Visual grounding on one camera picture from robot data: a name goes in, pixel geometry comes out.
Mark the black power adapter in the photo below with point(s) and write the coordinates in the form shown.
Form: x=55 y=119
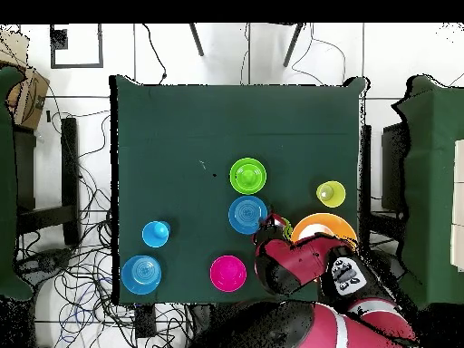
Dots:
x=145 y=322

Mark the black knobbed floor stand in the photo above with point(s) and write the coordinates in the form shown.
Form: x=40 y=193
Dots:
x=49 y=261

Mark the white box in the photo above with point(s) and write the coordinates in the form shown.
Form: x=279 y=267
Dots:
x=458 y=217

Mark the yellow plastic cup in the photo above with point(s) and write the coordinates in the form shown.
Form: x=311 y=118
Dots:
x=337 y=197

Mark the brown cardboard box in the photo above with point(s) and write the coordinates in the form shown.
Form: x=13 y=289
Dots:
x=30 y=98

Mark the green plastic bowl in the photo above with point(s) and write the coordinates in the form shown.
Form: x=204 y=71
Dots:
x=235 y=186

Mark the blue plastic bowl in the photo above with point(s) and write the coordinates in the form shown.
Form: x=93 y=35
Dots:
x=141 y=275
x=244 y=215

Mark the blue plastic cup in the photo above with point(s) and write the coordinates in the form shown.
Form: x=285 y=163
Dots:
x=154 y=235

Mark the black bench frame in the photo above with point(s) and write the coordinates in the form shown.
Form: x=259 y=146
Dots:
x=69 y=163

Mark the black floor frame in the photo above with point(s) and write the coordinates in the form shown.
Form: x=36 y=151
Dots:
x=76 y=65

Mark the green cloth side table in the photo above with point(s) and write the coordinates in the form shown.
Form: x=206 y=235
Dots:
x=431 y=181
x=5 y=181

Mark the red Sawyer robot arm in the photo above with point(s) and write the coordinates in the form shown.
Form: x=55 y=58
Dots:
x=297 y=261

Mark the pink plastic bowl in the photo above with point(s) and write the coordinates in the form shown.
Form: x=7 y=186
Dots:
x=228 y=273

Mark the black tripod leg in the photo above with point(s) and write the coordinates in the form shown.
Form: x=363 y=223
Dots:
x=197 y=41
x=293 y=45

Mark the pale cardboard box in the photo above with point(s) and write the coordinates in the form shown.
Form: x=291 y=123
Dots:
x=12 y=50

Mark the large orange plastic bowl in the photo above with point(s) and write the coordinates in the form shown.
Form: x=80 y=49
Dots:
x=322 y=219

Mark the dark green tablecloth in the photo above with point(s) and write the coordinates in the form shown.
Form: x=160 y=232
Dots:
x=235 y=127

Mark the black equipment cabinet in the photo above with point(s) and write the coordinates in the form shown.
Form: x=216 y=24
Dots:
x=393 y=163

